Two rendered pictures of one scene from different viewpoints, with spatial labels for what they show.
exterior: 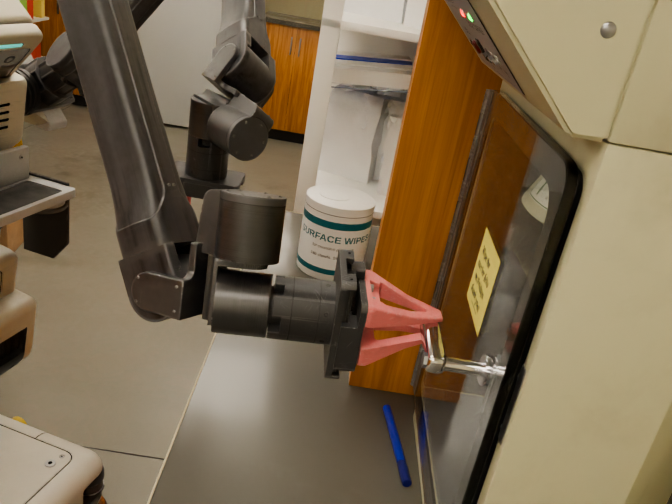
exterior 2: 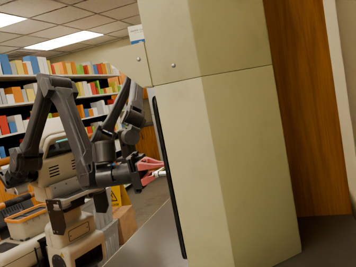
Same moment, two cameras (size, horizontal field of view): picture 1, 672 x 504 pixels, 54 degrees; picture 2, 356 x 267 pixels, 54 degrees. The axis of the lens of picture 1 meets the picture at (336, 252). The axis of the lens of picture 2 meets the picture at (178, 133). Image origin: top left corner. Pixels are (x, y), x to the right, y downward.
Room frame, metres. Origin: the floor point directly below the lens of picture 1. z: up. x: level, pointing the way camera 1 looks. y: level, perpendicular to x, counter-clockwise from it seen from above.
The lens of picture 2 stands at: (-0.30, -0.47, 1.38)
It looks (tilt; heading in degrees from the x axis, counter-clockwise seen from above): 6 degrees down; 21
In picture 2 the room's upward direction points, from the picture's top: 11 degrees counter-clockwise
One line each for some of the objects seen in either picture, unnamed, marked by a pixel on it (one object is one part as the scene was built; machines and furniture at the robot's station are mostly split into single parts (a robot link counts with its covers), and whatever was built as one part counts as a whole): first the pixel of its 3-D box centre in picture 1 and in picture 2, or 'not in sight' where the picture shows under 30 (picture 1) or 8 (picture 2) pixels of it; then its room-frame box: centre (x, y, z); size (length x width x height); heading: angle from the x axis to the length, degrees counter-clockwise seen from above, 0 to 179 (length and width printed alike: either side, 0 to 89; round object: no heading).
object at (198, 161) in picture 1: (207, 160); (128, 151); (0.86, 0.20, 1.20); 0.10 x 0.07 x 0.07; 91
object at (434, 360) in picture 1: (449, 342); (168, 169); (0.50, -0.11, 1.20); 0.10 x 0.05 x 0.03; 1
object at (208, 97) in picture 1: (213, 118); (126, 136); (0.86, 0.19, 1.27); 0.07 x 0.06 x 0.07; 43
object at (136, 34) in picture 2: not in sight; (141, 38); (0.53, -0.09, 1.54); 0.05 x 0.05 x 0.06; 19
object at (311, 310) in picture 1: (311, 310); (128, 173); (0.51, 0.01, 1.20); 0.07 x 0.07 x 0.10; 6
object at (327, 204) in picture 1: (335, 232); not in sight; (1.15, 0.01, 1.02); 0.13 x 0.13 x 0.15
